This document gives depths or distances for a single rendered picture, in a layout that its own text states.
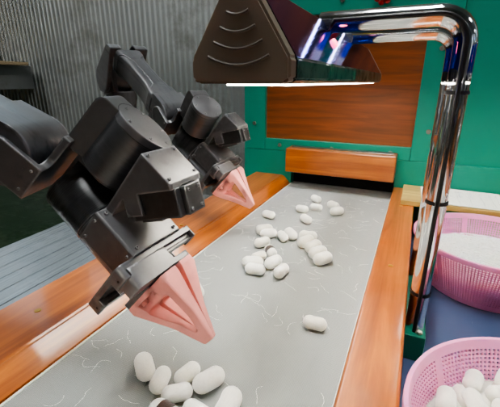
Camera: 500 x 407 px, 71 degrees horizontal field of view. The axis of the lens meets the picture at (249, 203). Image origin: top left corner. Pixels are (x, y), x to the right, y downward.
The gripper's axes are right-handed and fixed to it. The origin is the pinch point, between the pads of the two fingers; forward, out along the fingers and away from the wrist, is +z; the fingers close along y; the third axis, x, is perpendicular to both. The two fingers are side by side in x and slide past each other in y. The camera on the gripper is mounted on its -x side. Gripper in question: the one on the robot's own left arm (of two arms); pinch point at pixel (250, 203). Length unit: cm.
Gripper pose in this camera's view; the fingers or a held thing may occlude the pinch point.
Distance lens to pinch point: 69.3
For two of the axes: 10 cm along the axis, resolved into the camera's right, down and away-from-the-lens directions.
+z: 6.9, 7.2, -0.9
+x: -5.9, 6.3, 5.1
